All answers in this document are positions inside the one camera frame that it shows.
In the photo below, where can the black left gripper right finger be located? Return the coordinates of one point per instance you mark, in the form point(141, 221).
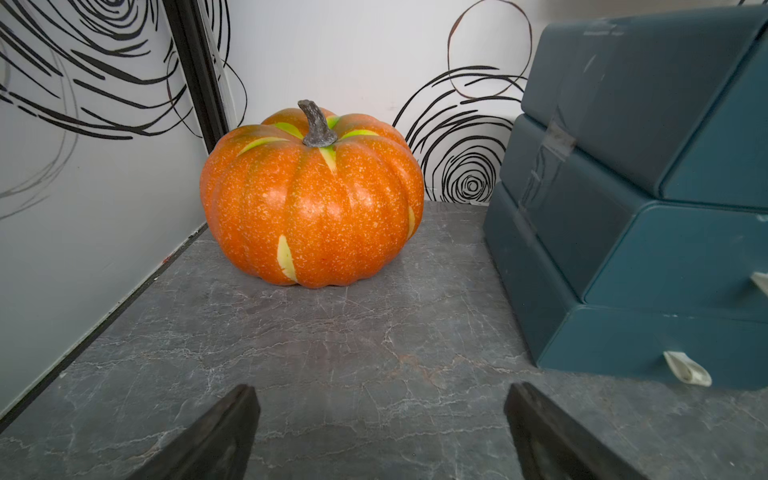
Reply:
point(550, 444)

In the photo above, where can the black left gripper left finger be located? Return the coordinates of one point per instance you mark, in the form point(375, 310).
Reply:
point(216, 446)

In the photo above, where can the orange decorative pumpkin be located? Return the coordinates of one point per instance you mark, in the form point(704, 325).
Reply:
point(311, 198)

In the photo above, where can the teal drawer cabinet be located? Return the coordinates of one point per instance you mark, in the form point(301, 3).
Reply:
point(629, 225)

